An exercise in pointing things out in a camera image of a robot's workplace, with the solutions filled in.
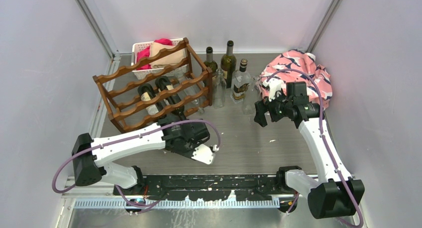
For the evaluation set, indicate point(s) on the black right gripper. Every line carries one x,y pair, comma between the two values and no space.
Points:
263,106

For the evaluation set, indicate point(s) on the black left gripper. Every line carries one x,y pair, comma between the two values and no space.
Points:
188,155

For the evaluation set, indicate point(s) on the dark bottle brown label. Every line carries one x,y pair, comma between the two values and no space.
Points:
184,132

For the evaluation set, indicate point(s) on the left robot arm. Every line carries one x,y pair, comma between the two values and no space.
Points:
94,158

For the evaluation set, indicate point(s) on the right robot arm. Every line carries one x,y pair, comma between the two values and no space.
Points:
334,193

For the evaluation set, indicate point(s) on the clear bottle with dark cap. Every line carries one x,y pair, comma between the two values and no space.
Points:
241,80

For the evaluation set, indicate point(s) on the small clear glass bottle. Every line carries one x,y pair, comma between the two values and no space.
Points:
219,88

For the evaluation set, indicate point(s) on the dark green bottle far back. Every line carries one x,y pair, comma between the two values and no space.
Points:
228,63

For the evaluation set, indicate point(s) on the dark green bottle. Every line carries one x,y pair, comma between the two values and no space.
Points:
228,63
211,63

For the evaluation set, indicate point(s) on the wooden wine rack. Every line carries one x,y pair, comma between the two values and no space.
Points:
197,72

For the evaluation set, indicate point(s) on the dark green bottle far left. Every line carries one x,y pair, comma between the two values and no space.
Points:
211,63

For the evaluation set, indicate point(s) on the pink shark print cloth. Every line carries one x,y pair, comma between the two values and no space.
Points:
301,68

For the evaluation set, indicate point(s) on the red cloth in basket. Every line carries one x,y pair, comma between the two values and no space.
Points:
146,52

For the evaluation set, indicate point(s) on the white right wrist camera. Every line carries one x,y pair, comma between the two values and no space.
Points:
274,86

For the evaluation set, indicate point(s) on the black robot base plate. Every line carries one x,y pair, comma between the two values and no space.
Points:
250,187

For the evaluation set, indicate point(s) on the aluminium frame rail front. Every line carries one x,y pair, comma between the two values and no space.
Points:
106,195

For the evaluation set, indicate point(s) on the aluminium corner post right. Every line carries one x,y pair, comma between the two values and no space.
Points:
330,12

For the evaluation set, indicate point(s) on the aluminium corner post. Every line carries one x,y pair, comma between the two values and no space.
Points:
330,12
95,19

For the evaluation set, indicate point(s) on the aluminium corner post left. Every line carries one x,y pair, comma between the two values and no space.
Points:
95,19

